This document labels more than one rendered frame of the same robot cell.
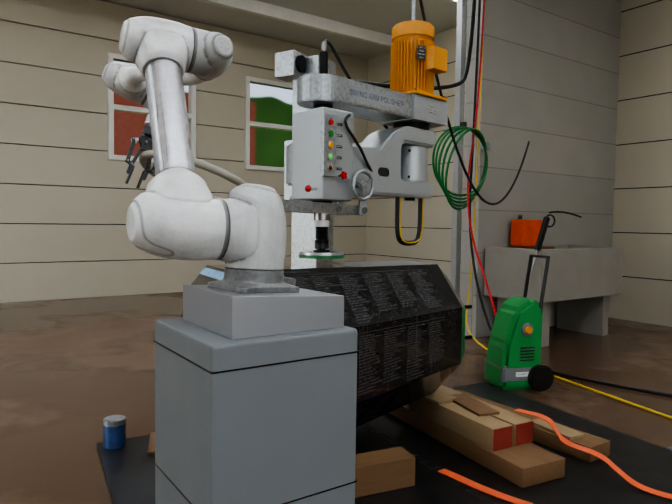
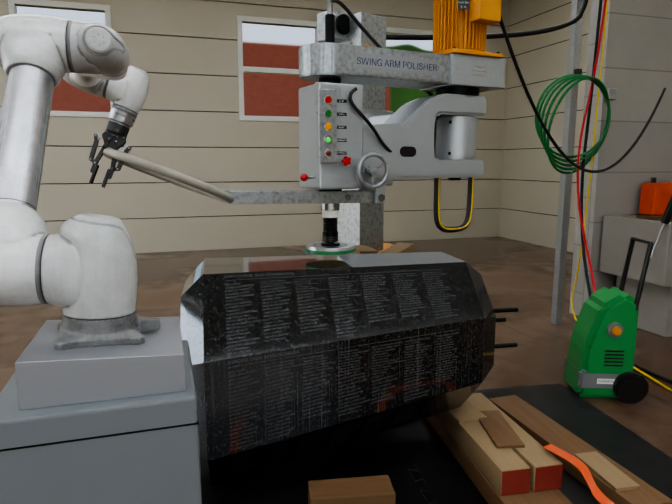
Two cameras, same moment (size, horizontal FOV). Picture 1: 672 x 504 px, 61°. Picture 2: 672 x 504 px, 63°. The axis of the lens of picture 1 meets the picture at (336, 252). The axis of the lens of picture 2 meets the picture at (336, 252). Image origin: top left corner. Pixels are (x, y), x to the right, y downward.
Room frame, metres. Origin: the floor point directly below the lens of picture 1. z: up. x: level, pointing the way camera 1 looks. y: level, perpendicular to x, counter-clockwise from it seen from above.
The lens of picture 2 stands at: (0.51, -0.66, 1.28)
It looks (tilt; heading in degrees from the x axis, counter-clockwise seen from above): 9 degrees down; 17
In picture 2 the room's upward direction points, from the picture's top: straight up
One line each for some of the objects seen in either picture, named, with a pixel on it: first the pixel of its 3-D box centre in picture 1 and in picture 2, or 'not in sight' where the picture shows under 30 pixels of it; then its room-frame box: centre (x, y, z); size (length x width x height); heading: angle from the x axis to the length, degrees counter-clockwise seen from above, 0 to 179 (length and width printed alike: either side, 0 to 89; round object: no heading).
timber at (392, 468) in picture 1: (375, 471); (350, 502); (2.25, -0.17, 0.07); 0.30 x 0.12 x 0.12; 115
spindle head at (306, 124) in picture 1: (334, 161); (346, 141); (2.80, 0.01, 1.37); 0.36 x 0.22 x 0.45; 134
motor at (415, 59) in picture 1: (414, 63); (462, 13); (3.20, -0.42, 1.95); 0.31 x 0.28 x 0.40; 44
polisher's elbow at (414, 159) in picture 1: (410, 165); (455, 138); (3.21, -0.41, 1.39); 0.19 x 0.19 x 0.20
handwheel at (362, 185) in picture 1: (357, 185); (368, 170); (2.75, -0.10, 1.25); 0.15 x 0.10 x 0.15; 134
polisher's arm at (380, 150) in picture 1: (379, 168); (409, 146); (3.01, -0.22, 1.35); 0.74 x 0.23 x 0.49; 134
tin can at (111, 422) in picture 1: (114, 431); not in sight; (2.62, 1.02, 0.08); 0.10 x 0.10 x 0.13
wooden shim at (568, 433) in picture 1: (555, 428); (605, 470); (2.71, -1.07, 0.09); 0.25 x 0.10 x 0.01; 28
